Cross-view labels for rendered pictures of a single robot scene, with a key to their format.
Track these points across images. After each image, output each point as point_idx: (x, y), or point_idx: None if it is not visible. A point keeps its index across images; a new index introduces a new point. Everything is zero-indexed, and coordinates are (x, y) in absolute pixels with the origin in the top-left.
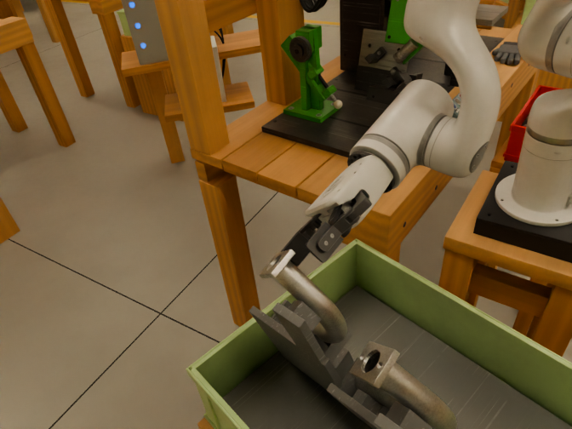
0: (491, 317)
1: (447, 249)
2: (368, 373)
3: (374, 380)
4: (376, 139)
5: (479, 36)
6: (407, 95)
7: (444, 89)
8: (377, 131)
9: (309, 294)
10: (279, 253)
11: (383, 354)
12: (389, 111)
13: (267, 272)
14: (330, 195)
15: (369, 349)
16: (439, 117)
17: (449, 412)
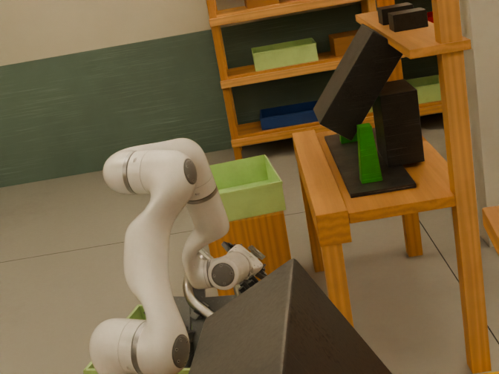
0: (184, 369)
1: None
2: (206, 251)
3: (202, 248)
4: (234, 251)
5: (192, 234)
6: (229, 256)
7: (212, 263)
8: (235, 252)
9: None
10: (259, 254)
11: (202, 250)
12: (235, 255)
13: (255, 248)
14: (243, 248)
15: (209, 256)
16: (209, 260)
17: (184, 277)
